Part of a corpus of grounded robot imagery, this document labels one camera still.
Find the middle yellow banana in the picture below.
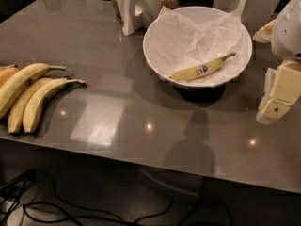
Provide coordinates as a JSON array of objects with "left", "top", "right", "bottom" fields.
[{"left": 8, "top": 77, "right": 52, "bottom": 135}]

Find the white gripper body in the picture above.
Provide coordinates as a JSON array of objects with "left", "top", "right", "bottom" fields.
[{"left": 271, "top": 0, "right": 301, "bottom": 60}]

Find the orange-tinted banana at edge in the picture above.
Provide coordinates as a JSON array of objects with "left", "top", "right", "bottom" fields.
[{"left": 0, "top": 65, "right": 19, "bottom": 88}]

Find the white bowl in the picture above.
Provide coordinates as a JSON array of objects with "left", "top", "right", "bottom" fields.
[{"left": 142, "top": 6, "right": 253, "bottom": 89}]

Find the black floor cable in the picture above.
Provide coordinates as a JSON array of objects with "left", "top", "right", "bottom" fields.
[{"left": 0, "top": 168, "right": 234, "bottom": 226}]

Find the top yellow banana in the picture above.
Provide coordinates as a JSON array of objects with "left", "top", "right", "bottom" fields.
[{"left": 0, "top": 63, "right": 66, "bottom": 119}]

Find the white box on table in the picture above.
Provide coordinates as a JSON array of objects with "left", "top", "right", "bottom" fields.
[{"left": 117, "top": 0, "right": 161, "bottom": 36}]

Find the front yellow banana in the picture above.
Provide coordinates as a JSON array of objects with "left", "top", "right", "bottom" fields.
[{"left": 23, "top": 78, "right": 86, "bottom": 134}]

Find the yellow banana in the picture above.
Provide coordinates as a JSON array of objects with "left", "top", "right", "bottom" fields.
[
  {"left": 23, "top": 78, "right": 86, "bottom": 134},
  {"left": 0, "top": 63, "right": 66, "bottom": 119},
  {"left": 8, "top": 77, "right": 52, "bottom": 135}
]

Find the white crumpled paper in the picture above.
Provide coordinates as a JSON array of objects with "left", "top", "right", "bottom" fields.
[{"left": 150, "top": 0, "right": 248, "bottom": 84}]

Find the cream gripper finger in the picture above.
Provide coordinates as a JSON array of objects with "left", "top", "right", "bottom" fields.
[
  {"left": 256, "top": 60, "right": 301, "bottom": 124},
  {"left": 253, "top": 20, "right": 275, "bottom": 43}
]

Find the banana with blue sticker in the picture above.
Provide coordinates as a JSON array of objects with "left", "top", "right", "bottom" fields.
[{"left": 169, "top": 52, "right": 236, "bottom": 81}]

